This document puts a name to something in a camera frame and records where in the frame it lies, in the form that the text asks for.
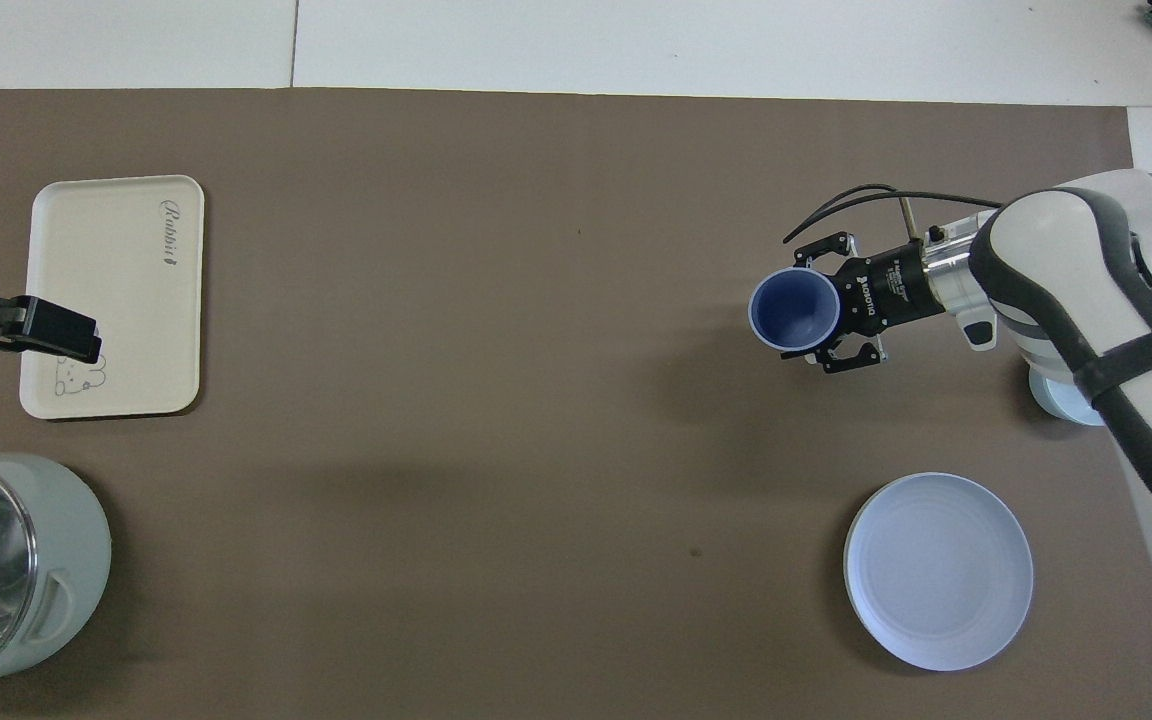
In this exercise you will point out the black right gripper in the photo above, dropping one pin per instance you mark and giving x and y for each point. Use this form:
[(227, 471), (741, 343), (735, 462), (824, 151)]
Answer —
[(886, 290)]

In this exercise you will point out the blue ribbed plastic cup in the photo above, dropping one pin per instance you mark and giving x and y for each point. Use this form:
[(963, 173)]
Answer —
[(794, 308)]

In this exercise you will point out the white and grey right robot arm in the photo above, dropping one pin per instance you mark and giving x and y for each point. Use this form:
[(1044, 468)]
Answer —
[(1066, 260)]

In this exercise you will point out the cream tray with rabbit print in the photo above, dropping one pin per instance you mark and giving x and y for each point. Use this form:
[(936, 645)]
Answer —
[(116, 280)]

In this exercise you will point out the light blue bowl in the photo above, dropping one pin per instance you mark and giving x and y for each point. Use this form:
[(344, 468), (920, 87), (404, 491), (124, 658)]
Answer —
[(1051, 400)]

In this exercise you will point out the grey-green kettle with glass lid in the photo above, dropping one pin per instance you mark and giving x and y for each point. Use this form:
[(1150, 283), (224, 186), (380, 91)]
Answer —
[(26, 570)]

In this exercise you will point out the light blue round plate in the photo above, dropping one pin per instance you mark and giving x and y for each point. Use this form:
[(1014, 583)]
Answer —
[(936, 570)]

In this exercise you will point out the brown table mat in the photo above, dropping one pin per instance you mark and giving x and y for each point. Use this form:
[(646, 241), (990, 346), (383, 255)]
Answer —
[(536, 400)]

